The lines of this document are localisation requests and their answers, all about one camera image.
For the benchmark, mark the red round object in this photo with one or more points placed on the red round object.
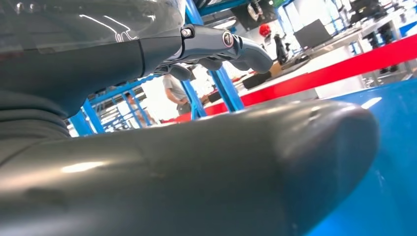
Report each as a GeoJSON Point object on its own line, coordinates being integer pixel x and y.
{"type": "Point", "coordinates": [265, 30]}

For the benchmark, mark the black monitor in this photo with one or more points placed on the black monitor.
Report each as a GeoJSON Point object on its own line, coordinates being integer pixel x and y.
{"type": "Point", "coordinates": [312, 34]}

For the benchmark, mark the blue steel shelf rack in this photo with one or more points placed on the blue steel shelf rack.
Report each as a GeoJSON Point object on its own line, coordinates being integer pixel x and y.
{"type": "Point", "coordinates": [94, 117]}
{"type": "Point", "coordinates": [391, 163]}

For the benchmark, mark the person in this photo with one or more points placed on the person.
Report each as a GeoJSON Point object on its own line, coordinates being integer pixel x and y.
{"type": "Point", "coordinates": [133, 104]}
{"type": "Point", "coordinates": [174, 89]}

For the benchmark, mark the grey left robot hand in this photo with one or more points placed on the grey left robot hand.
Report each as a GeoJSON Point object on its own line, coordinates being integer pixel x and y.
{"type": "Point", "coordinates": [195, 169]}

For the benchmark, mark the red barrier belt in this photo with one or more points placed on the red barrier belt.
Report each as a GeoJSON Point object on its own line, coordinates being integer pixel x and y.
{"type": "Point", "coordinates": [325, 73]}

